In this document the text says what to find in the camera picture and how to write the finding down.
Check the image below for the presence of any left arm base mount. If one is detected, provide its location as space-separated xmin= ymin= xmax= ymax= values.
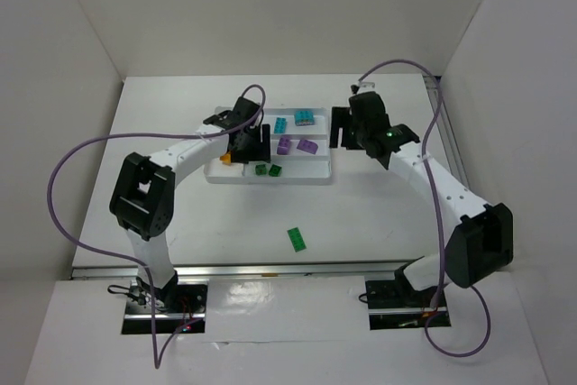
xmin=106 ymin=281 xmax=208 ymax=335

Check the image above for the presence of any aluminium rail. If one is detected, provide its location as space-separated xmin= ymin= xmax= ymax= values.
xmin=423 ymin=75 xmax=469 ymax=186
xmin=69 ymin=259 xmax=412 ymax=283

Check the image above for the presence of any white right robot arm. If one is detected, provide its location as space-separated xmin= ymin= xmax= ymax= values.
xmin=329 ymin=91 xmax=514 ymax=291

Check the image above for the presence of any aluminium front rail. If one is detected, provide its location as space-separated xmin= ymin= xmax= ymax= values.
xmin=69 ymin=259 xmax=412 ymax=283

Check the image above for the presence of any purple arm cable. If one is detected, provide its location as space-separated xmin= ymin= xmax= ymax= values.
xmin=47 ymin=84 xmax=267 ymax=370
xmin=360 ymin=59 xmax=491 ymax=358

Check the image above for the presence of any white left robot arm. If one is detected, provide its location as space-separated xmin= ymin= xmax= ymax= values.
xmin=109 ymin=96 xmax=270 ymax=307

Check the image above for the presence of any green lego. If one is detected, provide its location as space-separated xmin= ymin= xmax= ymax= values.
xmin=268 ymin=164 xmax=282 ymax=178

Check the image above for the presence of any aluminium right side rail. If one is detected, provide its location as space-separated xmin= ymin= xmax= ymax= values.
xmin=423 ymin=75 xmax=469 ymax=186

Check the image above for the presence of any small green lego brick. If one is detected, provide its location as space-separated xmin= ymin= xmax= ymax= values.
xmin=254 ymin=163 xmax=268 ymax=176

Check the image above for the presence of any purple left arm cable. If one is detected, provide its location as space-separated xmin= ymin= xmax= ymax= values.
xmin=47 ymin=84 xmax=267 ymax=370

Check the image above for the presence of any purple rounded lego brick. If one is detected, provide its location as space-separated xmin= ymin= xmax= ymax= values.
xmin=276 ymin=135 xmax=292 ymax=155

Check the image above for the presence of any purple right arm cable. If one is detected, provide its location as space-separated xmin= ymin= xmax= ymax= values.
xmin=360 ymin=59 xmax=491 ymax=358

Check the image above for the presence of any teal round lego brick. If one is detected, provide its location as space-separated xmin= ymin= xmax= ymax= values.
xmin=294 ymin=110 xmax=316 ymax=126

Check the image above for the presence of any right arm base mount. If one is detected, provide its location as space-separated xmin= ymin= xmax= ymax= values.
xmin=357 ymin=264 xmax=451 ymax=331

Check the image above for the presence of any yellow lego brick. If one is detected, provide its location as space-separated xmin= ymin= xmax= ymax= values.
xmin=220 ymin=153 xmax=232 ymax=164

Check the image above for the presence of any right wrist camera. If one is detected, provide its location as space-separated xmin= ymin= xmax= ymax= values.
xmin=351 ymin=82 xmax=375 ymax=95

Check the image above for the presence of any green lego plate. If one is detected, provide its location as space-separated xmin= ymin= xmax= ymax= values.
xmin=287 ymin=227 xmax=307 ymax=252

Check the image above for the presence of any white plastic divided tray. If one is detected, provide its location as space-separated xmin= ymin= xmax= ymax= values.
xmin=204 ymin=108 xmax=332 ymax=185

